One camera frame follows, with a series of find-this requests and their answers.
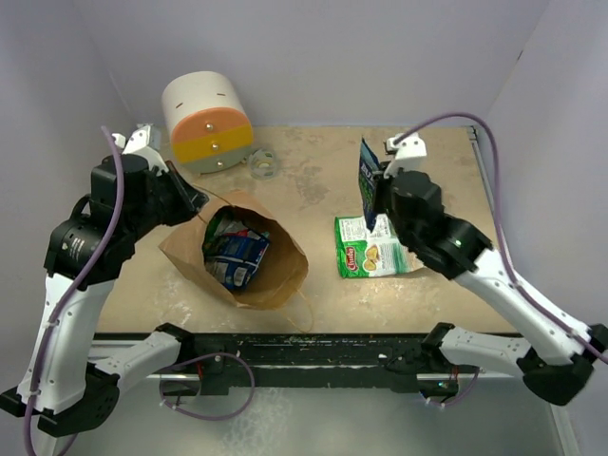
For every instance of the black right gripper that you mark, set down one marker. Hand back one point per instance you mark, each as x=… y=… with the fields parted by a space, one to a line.
x=380 y=182

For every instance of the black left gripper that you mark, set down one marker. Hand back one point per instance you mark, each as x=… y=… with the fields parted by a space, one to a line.
x=184 y=210

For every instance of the green white snack packet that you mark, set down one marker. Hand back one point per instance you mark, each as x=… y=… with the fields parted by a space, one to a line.
x=361 y=253

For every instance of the brown paper bag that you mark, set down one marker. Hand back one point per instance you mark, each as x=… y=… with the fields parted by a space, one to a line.
x=283 y=268

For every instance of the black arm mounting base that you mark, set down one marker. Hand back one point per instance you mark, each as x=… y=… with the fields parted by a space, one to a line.
x=386 y=361

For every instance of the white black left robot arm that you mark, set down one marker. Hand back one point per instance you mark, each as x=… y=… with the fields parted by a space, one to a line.
x=85 y=255

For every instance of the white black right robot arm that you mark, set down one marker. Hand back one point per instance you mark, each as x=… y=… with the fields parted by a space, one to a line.
x=554 y=353

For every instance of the teal snack packet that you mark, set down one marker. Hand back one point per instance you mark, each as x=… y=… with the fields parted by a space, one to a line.
x=221 y=223

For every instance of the white cylindrical mini drawer cabinet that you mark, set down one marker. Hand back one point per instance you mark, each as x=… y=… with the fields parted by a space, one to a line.
x=208 y=128

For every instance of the dark blue snack packet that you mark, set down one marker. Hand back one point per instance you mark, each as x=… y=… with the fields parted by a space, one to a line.
x=234 y=259

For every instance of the clear tape roll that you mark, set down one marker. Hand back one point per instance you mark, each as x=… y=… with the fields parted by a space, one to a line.
x=262 y=164

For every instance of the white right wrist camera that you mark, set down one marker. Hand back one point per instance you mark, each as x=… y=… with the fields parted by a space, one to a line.
x=406 y=154

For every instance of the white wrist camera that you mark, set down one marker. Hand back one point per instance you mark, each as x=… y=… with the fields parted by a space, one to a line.
x=144 y=142
x=406 y=154

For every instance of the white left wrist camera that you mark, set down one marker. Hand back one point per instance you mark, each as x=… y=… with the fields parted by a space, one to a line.
x=144 y=142

